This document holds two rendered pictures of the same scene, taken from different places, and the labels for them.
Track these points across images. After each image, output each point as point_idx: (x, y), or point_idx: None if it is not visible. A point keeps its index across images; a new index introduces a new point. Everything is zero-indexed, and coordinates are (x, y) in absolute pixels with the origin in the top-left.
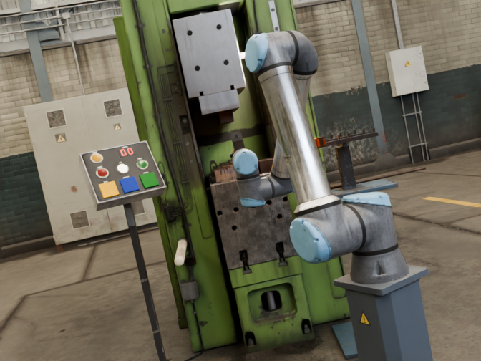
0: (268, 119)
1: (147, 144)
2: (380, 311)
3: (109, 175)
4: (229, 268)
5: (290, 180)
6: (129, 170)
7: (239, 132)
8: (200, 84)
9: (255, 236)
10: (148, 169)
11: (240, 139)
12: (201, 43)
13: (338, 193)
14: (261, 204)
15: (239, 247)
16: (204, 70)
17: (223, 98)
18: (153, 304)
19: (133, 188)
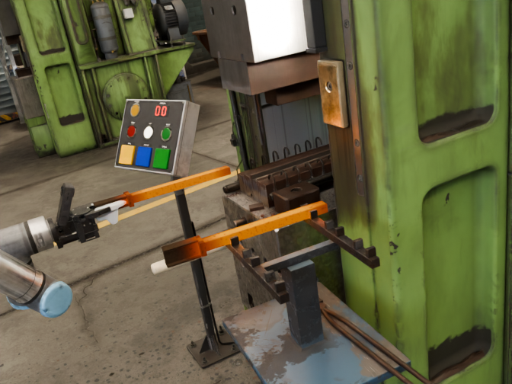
0: None
1: (184, 106)
2: None
3: (135, 136)
4: (242, 302)
5: (25, 305)
6: (152, 137)
7: (64, 187)
8: (217, 39)
9: (257, 289)
10: (168, 143)
11: (62, 198)
12: None
13: (258, 336)
14: (16, 308)
15: (247, 288)
16: (217, 17)
17: (236, 72)
18: (199, 281)
19: (143, 163)
